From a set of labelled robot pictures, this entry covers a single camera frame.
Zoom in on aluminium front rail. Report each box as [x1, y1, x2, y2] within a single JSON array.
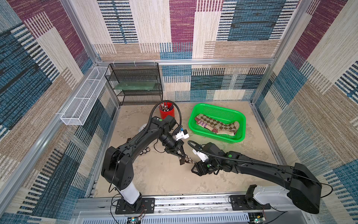
[[70, 194, 317, 224]]

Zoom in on pens in red cup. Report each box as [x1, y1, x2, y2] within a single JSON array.
[[158, 101, 174, 112]]

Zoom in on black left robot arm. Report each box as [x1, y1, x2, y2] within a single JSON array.
[[101, 100, 186, 207]]

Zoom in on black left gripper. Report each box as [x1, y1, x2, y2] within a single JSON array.
[[159, 134, 187, 159]]

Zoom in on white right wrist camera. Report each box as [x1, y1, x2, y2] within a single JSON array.
[[193, 149, 209, 162]]

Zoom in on white wire wall basket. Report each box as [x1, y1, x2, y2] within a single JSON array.
[[61, 67, 107, 126]]

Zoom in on red ribbed plastic cup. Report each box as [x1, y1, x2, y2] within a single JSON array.
[[159, 109, 175, 119]]

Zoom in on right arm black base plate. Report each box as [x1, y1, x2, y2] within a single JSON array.
[[228, 195, 271, 211]]

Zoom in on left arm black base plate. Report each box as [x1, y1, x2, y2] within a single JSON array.
[[115, 197, 155, 215]]

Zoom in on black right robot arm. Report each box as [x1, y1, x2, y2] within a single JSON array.
[[188, 140, 322, 214]]

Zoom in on green plastic basket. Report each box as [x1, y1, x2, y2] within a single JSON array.
[[188, 103, 246, 143]]

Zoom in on light blue alarm clock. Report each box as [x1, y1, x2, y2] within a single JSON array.
[[139, 123, 147, 132]]

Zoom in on brown daisy pattern sock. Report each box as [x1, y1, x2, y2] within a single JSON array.
[[185, 155, 196, 164]]

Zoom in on black wire mesh shelf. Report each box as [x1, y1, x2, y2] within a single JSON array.
[[105, 63, 163, 106]]

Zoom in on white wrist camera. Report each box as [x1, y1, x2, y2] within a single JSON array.
[[175, 129, 189, 141], [193, 149, 209, 162]]

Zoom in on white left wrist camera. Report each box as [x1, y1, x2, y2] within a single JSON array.
[[175, 129, 189, 141]]

